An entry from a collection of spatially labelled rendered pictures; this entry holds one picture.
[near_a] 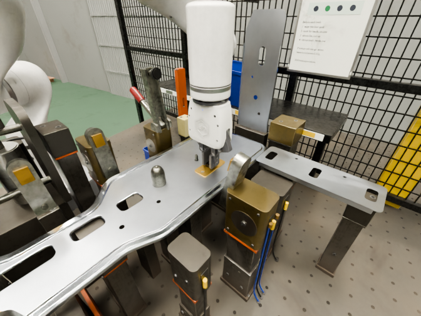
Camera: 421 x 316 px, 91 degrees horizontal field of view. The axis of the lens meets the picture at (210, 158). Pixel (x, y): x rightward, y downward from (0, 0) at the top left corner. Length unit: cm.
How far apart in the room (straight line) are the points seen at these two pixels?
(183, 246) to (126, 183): 22
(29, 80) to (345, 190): 91
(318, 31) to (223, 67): 55
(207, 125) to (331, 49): 58
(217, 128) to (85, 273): 33
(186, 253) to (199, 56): 34
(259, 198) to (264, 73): 40
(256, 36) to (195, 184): 45
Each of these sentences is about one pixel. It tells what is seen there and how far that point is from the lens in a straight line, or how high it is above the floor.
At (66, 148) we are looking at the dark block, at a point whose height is 108.
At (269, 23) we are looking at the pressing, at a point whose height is 131.
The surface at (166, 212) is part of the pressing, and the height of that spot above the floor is 100.
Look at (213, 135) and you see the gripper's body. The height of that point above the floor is 111.
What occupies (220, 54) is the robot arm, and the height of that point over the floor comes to 127.
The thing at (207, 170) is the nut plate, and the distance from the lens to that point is 52.
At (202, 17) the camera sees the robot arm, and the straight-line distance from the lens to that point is 39.
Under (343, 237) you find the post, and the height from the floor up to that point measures 86.
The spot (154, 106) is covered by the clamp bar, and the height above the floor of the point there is 112.
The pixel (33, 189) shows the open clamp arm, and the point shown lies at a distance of 53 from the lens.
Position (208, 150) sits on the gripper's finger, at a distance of 52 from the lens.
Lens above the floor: 132
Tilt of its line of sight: 34 degrees down
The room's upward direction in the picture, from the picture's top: straight up
